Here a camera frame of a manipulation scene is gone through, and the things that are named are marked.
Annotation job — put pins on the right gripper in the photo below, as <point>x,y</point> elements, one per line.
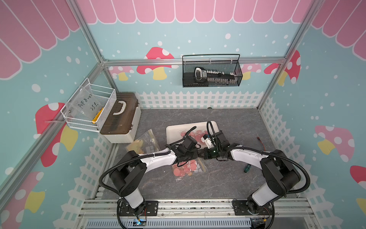
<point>206,156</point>

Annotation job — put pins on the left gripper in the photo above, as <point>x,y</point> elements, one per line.
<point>195,154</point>

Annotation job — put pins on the ziploc bag of cookies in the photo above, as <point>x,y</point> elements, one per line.
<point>191,168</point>
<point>145,144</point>

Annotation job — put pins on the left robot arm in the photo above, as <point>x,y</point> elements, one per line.
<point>124,178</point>

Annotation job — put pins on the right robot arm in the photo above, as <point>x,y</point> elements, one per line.
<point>282,175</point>

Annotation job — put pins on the clear labelled plastic bag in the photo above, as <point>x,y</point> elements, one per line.
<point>84,105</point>

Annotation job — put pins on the white rectangular tray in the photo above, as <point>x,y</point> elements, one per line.
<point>173,133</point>

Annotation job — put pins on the green black screwdriver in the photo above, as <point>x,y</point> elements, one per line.
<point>247,168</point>

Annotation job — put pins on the white toolbox brown lid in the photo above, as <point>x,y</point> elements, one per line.
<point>122,122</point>

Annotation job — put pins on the socket set in basket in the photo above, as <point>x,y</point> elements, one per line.
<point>214,77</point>

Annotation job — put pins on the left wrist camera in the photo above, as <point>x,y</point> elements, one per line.
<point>189,143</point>

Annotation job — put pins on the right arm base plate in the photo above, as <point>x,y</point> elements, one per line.
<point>244,207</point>

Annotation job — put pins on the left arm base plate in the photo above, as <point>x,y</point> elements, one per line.
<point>147,208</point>

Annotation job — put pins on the black wire mesh basket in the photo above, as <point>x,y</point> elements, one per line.
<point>227,63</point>

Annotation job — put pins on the white wire basket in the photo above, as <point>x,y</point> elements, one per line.
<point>106,95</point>

